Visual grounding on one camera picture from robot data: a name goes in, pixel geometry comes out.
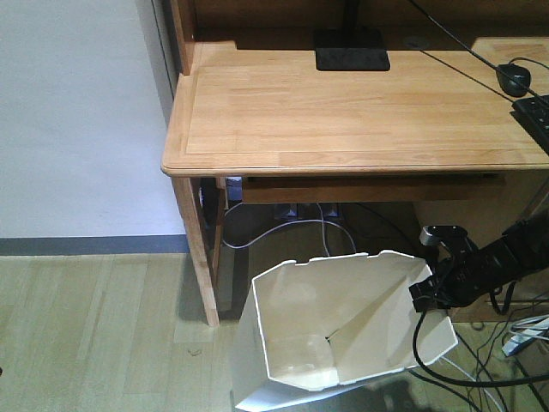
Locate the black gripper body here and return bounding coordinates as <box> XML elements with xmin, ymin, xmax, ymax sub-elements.
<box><xmin>408</xmin><ymin>240</ymin><xmax>506</xmax><ymax>312</ymax></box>

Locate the white plastic trash bin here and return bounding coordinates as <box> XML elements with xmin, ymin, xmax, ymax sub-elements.
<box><xmin>229</xmin><ymin>251</ymin><xmax>457</xmax><ymax>411</ymax></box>

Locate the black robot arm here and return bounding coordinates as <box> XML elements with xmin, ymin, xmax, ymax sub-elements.
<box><xmin>408</xmin><ymin>210</ymin><xmax>548</xmax><ymax>312</ymax></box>

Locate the wooden drawer cabinet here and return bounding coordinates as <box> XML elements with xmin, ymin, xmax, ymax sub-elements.
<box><xmin>427</xmin><ymin>195</ymin><xmax>548</xmax><ymax>315</ymax></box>

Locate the white power strip at right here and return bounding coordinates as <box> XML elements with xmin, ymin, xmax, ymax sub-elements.
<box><xmin>502</xmin><ymin>315</ymin><xmax>548</xmax><ymax>356</ymax></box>

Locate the black keyboard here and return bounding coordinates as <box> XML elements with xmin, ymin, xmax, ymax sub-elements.
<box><xmin>511</xmin><ymin>94</ymin><xmax>549</xmax><ymax>154</ymax></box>

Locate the black computer mouse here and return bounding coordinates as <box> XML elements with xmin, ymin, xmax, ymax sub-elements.
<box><xmin>496</xmin><ymin>63</ymin><xmax>531</xmax><ymax>98</ymax></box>

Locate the black monitor stand base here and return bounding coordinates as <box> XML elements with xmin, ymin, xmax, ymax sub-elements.
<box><xmin>313</xmin><ymin>0</ymin><xmax>392</xmax><ymax>73</ymax></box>

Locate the wooden desk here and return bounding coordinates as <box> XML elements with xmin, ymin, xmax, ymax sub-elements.
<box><xmin>161</xmin><ymin>1</ymin><xmax>548</xmax><ymax>326</ymax></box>

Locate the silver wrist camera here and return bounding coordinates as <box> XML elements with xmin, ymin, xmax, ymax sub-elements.
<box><xmin>419</xmin><ymin>225</ymin><xmax>468</xmax><ymax>246</ymax></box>

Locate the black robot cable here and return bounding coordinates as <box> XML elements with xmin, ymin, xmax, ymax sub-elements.
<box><xmin>413</xmin><ymin>278</ymin><xmax>549</xmax><ymax>385</ymax></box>

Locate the white cable under desk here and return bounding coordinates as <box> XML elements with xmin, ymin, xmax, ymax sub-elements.
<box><xmin>221</xmin><ymin>201</ymin><xmax>358</xmax><ymax>258</ymax></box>

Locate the black cable across desk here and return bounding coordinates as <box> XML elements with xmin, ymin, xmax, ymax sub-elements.
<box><xmin>407</xmin><ymin>0</ymin><xmax>549</xmax><ymax>102</ymax></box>

